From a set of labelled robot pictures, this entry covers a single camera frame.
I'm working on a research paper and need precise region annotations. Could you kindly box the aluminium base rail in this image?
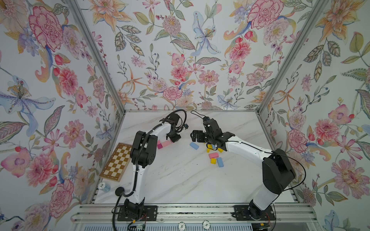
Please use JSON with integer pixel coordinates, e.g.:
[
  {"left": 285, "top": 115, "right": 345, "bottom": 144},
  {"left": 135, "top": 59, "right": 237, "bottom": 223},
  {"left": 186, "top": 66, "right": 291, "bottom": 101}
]
[{"left": 71, "top": 203, "right": 318, "bottom": 224}]

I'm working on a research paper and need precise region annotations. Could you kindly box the light blue long block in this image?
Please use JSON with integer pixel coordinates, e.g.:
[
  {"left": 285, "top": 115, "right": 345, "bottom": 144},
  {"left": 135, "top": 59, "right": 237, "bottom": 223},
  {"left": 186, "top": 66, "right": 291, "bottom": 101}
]
[{"left": 190, "top": 142, "right": 199, "bottom": 150}]

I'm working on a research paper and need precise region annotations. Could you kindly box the aluminium frame post right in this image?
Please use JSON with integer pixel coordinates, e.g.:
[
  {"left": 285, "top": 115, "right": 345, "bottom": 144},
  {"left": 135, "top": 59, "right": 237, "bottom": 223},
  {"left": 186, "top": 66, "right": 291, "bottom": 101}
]
[{"left": 256, "top": 0, "right": 329, "bottom": 115}]

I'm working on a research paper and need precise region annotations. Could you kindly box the blue lower block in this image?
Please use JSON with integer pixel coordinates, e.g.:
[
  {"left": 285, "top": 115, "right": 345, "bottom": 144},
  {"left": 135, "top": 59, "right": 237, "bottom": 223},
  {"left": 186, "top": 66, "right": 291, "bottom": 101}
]
[{"left": 217, "top": 157, "right": 224, "bottom": 167}]

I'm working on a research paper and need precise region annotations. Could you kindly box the aluminium frame post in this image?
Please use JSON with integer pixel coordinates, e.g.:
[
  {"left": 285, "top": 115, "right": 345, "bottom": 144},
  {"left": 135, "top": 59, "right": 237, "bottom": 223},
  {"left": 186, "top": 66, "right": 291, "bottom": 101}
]
[
  {"left": 256, "top": 0, "right": 329, "bottom": 115},
  {"left": 66, "top": 0, "right": 126, "bottom": 115}
]

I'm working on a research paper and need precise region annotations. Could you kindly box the aluminium frame post left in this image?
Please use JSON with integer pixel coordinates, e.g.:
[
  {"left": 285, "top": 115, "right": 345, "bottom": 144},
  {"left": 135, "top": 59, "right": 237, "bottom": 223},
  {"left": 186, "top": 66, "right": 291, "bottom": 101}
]
[{"left": 66, "top": 0, "right": 126, "bottom": 115}]

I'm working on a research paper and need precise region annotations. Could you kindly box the wooden chessboard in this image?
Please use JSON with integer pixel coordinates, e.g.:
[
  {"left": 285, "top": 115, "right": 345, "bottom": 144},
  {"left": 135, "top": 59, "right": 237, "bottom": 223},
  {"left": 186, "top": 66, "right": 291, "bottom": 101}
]
[{"left": 100, "top": 143, "right": 132, "bottom": 182}]

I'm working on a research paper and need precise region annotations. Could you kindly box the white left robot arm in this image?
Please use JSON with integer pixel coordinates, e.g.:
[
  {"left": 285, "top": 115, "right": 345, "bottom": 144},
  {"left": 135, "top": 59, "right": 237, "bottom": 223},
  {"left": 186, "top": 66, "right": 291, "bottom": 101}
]
[{"left": 122, "top": 109, "right": 188, "bottom": 209}]

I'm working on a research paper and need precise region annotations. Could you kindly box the light pink block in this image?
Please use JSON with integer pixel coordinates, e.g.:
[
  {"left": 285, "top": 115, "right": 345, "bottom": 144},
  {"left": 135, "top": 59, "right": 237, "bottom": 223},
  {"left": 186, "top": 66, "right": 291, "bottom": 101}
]
[{"left": 161, "top": 140, "right": 172, "bottom": 148}]

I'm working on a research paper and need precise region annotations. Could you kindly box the black round puck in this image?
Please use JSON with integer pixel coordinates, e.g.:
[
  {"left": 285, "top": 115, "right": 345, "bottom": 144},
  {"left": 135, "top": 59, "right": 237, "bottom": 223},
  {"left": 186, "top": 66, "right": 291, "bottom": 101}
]
[{"left": 115, "top": 187, "right": 124, "bottom": 196}]

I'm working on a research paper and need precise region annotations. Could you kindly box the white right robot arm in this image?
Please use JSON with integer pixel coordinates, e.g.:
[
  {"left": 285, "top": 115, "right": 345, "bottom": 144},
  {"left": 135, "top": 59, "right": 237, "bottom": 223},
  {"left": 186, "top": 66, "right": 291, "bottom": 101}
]
[{"left": 190, "top": 116, "right": 296, "bottom": 220}]

